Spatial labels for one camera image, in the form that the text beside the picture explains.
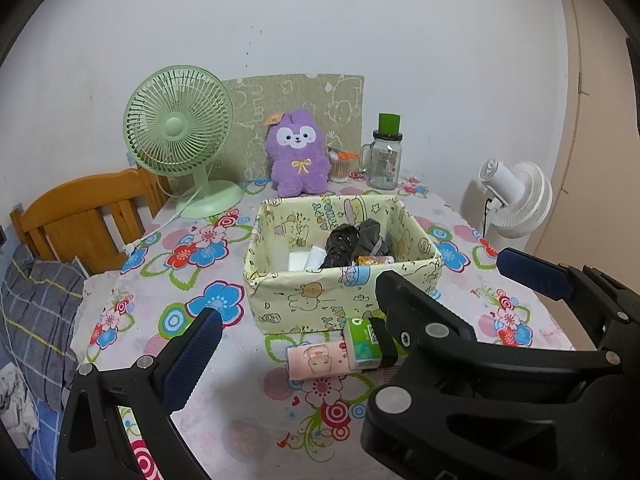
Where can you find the floral tablecloth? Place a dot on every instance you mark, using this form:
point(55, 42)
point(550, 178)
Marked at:
point(225, 410)

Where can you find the blue checked bedsheet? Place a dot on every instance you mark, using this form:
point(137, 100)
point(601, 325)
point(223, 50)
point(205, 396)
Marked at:
point(47, 425)

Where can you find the green plastic cup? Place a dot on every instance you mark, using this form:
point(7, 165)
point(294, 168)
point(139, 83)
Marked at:
point(389, 123)

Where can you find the yellow printed storage box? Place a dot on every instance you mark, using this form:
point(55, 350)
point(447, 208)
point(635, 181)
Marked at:
point(300, 300)

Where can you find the beige cabinet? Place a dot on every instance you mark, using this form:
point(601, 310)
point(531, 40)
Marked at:
point(590, 160)

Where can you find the white crumpled cloth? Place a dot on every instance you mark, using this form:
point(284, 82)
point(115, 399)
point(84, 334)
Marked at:
point(17, 410)

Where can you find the dark grey cloth bundle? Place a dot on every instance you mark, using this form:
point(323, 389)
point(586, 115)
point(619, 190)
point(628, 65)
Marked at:
point(372, 237)

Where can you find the green printed cardboard sheet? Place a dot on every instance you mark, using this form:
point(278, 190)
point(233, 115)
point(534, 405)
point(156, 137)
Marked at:
point(300, 95)

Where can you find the white circulator fan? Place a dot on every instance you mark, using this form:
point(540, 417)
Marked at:
point(525, 200)

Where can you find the pink tissue packet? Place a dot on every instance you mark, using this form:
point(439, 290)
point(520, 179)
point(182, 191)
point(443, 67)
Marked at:
point(315, 360)

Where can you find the purple plush toy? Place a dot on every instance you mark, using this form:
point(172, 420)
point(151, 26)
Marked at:
point(300, 175)

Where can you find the orange scissors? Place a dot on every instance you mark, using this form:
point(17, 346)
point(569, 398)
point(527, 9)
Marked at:
point(345, 154)

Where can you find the green desk fan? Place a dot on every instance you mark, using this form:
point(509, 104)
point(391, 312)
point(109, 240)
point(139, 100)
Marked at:
point(175, 125)

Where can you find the white towel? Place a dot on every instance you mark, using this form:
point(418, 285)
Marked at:
point(305, 260)

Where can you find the yellow orange packet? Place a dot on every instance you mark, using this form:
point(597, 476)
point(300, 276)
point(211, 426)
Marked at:
point(375, 260)

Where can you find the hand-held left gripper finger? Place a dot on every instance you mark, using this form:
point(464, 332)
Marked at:
point(192, 355)

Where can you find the glass jar mug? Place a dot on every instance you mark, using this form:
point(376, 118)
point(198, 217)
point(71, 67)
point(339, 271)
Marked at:
point(385, 165)

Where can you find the grey plaid pillow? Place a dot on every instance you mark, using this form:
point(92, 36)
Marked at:
point(40, 310)

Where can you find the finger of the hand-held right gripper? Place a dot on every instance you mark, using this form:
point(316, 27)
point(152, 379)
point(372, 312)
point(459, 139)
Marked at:
point(535, 272)
point(395, 310)

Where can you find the green tissue packet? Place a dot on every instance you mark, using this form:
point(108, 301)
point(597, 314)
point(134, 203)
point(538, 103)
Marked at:
point(362, 342)

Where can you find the cotton swab jar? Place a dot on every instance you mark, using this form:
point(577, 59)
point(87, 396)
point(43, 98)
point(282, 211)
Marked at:
point(340, 172)

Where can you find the black cloth bundle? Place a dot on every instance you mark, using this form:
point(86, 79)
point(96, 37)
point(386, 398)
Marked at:
point(340, 247)

